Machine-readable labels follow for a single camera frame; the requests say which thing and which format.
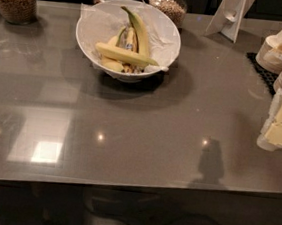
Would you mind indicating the long front yellow banana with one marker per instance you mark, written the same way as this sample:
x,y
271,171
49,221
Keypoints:
x,y
120,54

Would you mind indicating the tall curved yellow banana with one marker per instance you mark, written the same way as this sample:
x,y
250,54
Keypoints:
x,y
141,31

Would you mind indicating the white bowl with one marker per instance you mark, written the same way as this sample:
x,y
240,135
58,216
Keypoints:
x,y
124,75

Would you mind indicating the small middle banana with sticker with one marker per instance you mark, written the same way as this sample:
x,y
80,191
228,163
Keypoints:
x,y
130,42

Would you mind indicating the lower left yellow banana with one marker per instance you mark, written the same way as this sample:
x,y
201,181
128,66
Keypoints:
x,y
112,64

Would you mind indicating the black rubber mat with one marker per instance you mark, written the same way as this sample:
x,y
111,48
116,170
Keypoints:
x,y
267,77

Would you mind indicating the stack of white paper cups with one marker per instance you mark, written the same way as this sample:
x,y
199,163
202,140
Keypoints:
x,y
269,56

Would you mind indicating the white folded card stand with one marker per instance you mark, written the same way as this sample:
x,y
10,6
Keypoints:
x,y
228,17

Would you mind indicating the right glass jar of grains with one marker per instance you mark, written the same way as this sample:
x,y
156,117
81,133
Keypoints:
x,y
174,9

